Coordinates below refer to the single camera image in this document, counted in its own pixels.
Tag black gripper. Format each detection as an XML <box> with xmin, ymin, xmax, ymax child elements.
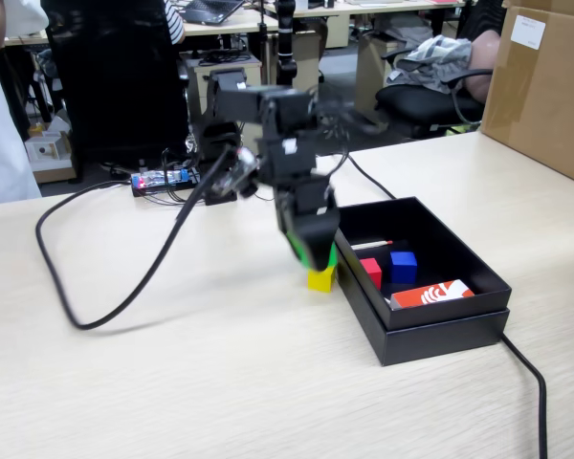
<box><xmin>255</xmin><ymin>129</ymin><xmax>342</xmax><ymax>273</ymax></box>

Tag yellow wooden cube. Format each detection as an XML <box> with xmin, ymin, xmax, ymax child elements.
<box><xmin>307</xmin><ymin>266</ymin><xmax>338</xmax><ymax>294</ymax></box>

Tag red wooden cube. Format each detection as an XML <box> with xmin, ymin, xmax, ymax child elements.
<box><xmin>360</xmin><ymin>257</ymin><xmax>383</xmax><ymax>291</ymax></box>

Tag blue wooden cube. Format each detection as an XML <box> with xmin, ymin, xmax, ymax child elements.
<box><xmin>389</xmin><ymin>251</ymin><xmax>418</xmax><ymax>286</ymax></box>

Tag orange and white card box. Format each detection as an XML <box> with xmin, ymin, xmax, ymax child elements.
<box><xmin>385</xmin><ymin>278</ymin><xmax>475</xmax><ymax>312</ymax></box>

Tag black cardboard box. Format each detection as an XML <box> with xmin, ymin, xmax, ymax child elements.
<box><xmin>332</xmin><ymin>195</ymin><xmax>514</xmax><ymax>331</ymax></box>

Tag large brown cardboard box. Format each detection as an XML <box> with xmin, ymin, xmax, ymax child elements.
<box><xmin>478</xmin><ymin>0</ymin><xmax>574</xmax><ymax>190</ymax></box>

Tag beige drawer cabinet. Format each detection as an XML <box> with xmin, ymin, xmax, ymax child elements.
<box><xmin>294</xmin><ymin>26</ymin><xmax>326</xmax><ymax>92</ymax></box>
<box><xmin>186</xmin><ymin>52</ymin><xmax>265</xmax><ymax>126</ymax></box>
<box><xmin>353</xmin><ymin>33</ymin><xmax>408</xmax><ymax>128</ymax></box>

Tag black office chair with armrests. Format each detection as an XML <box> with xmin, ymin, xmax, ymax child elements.
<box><xmin>374</xmin><ymin>45</ymin><xmax>497</xmax><ymax>141</ymax></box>

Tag controller board with red LED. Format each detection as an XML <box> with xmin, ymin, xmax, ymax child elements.
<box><xmin>130</xmin><ymin>166</ymin><xmax>202</xmax><ymax>198</ymax></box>

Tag black pole with white rings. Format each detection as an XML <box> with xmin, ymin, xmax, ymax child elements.
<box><xmin>273</xmin><ymin>0</ymin><xmax>298</xmax><ymax>91</ymax></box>

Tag grey patterned clothes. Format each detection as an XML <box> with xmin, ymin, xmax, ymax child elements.
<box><xmin>386</xmin><ymin>33</ymin><xmax>475</xmax><ymax>96</ymax></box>

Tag black laptop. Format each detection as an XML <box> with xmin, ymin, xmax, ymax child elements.
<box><xmin>179</xmin><ymin>0</ymin><xmax>246</xmax><ymax>25</ymax></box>

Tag person in striped shirt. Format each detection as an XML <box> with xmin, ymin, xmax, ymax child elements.
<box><xmin>164</xmin><ymin>0</ymin><xmax>188</xmax><ymax>47</ymax></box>

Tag large black office chair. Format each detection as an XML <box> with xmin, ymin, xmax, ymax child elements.
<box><xmin>42</xmin><ymin>0</ymin><xmax>190</xmax><ymax>166</ymax></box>

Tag small white carton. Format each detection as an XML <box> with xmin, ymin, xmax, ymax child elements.
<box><xmin>25</xmin><ymin>131</ymin><xmax>76</xmax><ymax>186</ymax></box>

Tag person in white shirt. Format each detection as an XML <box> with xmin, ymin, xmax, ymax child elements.
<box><xmin>0</xmin><ymin>0</ymin><xmax>52</xmax><ymax>207</ymax></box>

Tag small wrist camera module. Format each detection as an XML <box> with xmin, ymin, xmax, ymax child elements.
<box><xmin>214</xmin><ymin>147</ymin><xmax>262</xmax><ymax>200</ymax></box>

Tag thick black camera cable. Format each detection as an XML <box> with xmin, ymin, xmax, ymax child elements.
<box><xmin>34</xmin><ymin>145</ymin><xmax>235</xmax><ymax>331</ymax></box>

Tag thick black table cable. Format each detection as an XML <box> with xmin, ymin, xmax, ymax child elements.
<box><xmin>337</xmin><ymin>152</ymin><xmax>550</xmax><ymax>459</ymax></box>

